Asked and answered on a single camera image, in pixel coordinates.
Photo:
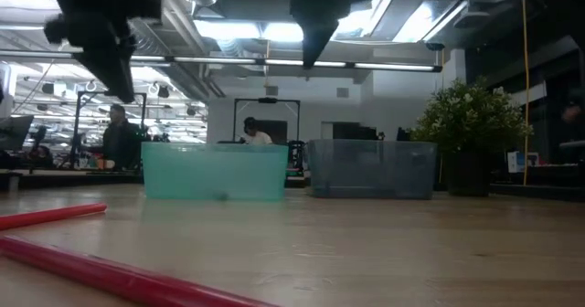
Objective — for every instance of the dark monitor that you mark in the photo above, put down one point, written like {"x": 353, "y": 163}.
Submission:
{"x": 16, "y": 133}

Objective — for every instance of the long ceiling light strip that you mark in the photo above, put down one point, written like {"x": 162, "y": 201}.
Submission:
{"x": 215, "y": 60}

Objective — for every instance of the teal translucent plastic bin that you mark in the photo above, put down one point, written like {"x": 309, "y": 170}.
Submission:
{"x": 215, "y": 174}

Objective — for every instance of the grey wall panel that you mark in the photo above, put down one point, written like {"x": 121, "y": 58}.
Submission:
{"x": 271, "y": 91}
{"x": 343, "y": 92}

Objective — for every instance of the white box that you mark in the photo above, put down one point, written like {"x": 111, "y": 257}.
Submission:
{"x": 516, "y": 161}

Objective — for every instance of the green potted plant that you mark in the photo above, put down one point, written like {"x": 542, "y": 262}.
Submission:
{"x": 466, "y": 115}

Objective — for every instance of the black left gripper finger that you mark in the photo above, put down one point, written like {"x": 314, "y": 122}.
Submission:
{"x": 114, "y": 74}

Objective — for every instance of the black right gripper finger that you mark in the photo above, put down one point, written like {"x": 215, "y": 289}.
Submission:
{"x": 317, "y": 42}

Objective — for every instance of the grey translucent plastic bin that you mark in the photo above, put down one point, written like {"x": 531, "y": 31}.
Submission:
{"x": 370, "y": 170}

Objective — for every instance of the red pencil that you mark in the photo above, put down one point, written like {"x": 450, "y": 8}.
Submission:
{"x": 55, "y": 214}
{"x": 114, "y": 275}

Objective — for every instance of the person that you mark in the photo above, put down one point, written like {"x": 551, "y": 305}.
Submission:
{"x": 121, "y": 138}
{"x": 258, "y": 135}
{"x": 571, "y": 115}

